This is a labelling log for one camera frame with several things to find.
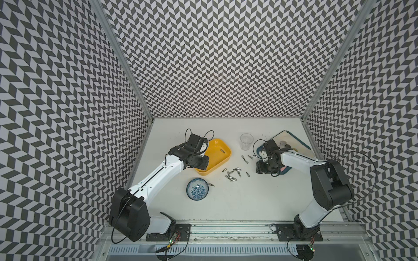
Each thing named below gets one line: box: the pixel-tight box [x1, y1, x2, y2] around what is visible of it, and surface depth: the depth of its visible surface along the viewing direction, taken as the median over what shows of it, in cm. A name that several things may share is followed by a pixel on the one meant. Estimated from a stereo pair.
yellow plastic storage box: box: [194, 138, 232, 176], surface depth 101 cm
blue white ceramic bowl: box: [186, 177, 209, 201], surface depth 86 cm
